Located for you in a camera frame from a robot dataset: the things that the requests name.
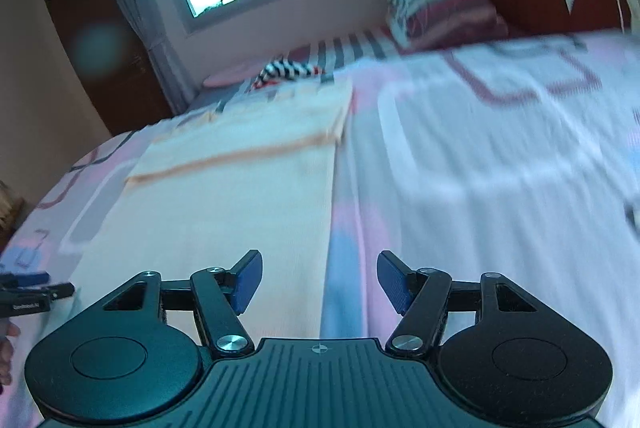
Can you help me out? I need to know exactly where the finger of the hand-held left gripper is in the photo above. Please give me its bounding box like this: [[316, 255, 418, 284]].
[[0, 283, 76, 301], [0, 272, 50, 286]]

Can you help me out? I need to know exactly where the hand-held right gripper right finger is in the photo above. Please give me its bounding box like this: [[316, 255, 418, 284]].
[[377, 250, 542, 357]]

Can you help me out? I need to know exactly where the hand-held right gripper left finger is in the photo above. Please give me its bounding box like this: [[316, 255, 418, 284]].
[[101, 249, 264, 359]]

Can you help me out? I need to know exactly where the cream knitted sweater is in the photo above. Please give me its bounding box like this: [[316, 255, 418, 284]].
[[62, 75, 354, 349]]

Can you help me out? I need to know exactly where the person's left hand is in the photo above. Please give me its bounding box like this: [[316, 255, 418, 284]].
[[0, 321, 21, 387]]

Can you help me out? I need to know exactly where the pink blue printed blanket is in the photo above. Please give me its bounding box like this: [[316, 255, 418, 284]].
[[0, 28, 640, 428]]

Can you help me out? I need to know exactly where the pink pillow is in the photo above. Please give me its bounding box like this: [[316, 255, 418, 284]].
[[202, 63, 271, 88]]

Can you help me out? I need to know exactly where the black white striped cloth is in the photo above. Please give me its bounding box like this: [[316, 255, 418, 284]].
[[250, 55, 326, 90]]

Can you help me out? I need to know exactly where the brown wooden wardrobe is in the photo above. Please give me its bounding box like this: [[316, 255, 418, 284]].
[[37, 0, 173, 136]]

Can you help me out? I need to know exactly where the grey pink striped bedsheet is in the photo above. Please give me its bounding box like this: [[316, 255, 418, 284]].
[[190, 25, 401, 114]]

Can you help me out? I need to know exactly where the striped pillow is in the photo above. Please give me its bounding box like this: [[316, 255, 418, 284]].
[[387, 0, 508, 51]]

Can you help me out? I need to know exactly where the grey curtain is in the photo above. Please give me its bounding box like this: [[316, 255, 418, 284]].
[[80, 0, 198, 116]]

